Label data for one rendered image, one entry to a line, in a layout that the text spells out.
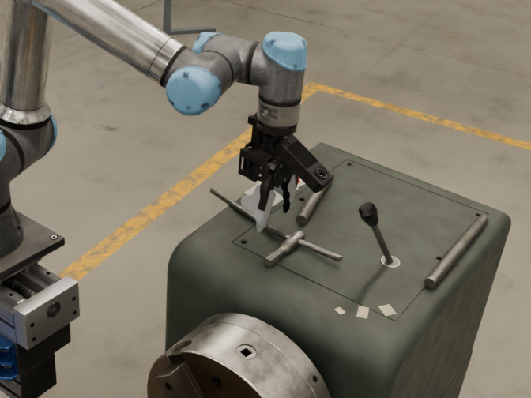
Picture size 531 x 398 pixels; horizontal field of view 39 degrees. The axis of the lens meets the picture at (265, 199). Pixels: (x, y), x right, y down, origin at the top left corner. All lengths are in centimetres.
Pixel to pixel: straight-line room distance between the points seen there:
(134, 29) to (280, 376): 59
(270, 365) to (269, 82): 46
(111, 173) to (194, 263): 276
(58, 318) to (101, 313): 164
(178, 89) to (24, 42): 40
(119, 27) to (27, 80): 35
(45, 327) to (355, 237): 63
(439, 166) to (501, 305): 127
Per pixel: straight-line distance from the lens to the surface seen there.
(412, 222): 157
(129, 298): 327
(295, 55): 126
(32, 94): 153
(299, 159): 133
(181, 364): 126
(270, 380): 121
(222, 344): 124
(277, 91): 128
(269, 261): 136
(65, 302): 156
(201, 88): 116
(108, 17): 122
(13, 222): 157
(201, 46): 131
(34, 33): 147
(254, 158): 136
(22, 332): 153
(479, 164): 471
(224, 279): 137
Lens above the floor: 208
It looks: 32 degrees down
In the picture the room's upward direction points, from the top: 6 degrees clockwise
